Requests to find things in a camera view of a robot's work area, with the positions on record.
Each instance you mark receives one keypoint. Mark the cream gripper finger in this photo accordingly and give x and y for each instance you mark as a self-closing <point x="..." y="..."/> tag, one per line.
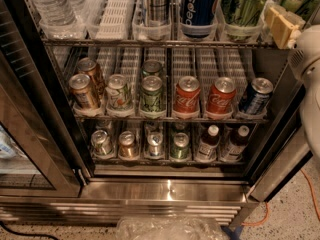
<point x="283" y="32"/>
<point x="295" y="19"/>

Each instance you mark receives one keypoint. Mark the white rounded gripper body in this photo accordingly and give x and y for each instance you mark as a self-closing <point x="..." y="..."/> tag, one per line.
<point x="306" y="55"/>

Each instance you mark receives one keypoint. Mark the green can top shelf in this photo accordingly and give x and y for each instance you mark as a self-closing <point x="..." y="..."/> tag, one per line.
<point x="242" y="19"/>

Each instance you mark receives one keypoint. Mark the dark blue can middle shelf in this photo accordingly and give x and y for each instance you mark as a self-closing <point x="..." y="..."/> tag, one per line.
<point x="256" y="96"/>

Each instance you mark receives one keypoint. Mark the blue Pepsi can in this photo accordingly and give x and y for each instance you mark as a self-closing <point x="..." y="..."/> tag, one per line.
<point x="196" y="17"/>

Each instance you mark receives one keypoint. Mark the red Coca-Cola can right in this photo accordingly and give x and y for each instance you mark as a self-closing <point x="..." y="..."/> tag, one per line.
<point x="221" y="93"/>

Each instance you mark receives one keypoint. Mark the red coca-cola can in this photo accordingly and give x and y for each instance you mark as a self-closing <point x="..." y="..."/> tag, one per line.
<point x="187" y="94"/>
<point x="221" y="93"/>

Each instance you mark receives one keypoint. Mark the steel fridge door right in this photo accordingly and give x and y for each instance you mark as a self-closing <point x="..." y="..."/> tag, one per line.
<point x="292" y="157"/>

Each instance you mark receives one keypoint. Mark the red Coca-Cola can left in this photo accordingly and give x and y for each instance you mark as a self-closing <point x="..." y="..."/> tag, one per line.
<point x="187" y="94"/>

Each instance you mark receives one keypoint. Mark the green can middle shelf rear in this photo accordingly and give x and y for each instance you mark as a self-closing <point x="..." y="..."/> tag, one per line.
<point x="152" y="68"/>

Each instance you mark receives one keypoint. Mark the green can middle shelf front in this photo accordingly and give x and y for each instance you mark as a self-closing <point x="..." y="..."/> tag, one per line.
<point x="151" y="98"/>

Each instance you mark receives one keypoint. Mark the white green soda can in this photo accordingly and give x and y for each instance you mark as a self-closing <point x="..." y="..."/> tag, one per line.
<point x="119" y="93"/>

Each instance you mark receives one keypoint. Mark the stainless steel fridge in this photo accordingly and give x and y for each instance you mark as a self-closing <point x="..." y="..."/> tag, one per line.
<point x="115" y="187"/>

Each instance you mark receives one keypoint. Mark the gold can bottom shelf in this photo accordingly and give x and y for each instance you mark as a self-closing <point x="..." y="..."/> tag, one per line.
<point x="128" y="146"/>

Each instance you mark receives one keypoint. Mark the gold can rear left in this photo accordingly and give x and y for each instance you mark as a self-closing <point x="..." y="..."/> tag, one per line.
<point x="93" y="70"/>

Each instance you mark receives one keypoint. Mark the gold can front left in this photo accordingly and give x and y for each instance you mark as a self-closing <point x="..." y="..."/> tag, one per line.
<point x="84" y="92"/>

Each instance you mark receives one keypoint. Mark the silver green can bottom shelf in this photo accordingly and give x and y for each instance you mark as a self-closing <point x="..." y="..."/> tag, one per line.
<point x="101" y="143"/>

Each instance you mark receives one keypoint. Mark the glass fridge door left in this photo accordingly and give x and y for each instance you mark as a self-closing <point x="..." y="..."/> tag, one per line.
<point x="35" y="113"/>

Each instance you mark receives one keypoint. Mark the brown bottle right white cap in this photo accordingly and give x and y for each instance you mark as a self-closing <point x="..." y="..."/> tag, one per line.
<point x="235" y="144"/>

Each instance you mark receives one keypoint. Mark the brown bottle white cap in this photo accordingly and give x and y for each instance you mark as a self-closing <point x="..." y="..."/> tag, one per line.
<point x="207" y="148"/>
<point x="235" y="144"/>

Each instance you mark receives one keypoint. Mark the brown bottle left white cap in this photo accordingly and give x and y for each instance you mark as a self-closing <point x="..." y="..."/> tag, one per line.
<point x="207" y="148"/>

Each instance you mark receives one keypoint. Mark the clear water bottle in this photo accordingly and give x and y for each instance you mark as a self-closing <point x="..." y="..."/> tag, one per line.
<point x="57" y="18"/>

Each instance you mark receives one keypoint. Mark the clear plastic bag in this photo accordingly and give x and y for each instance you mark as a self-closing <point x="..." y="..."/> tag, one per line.
<point x="170" y="228"/>

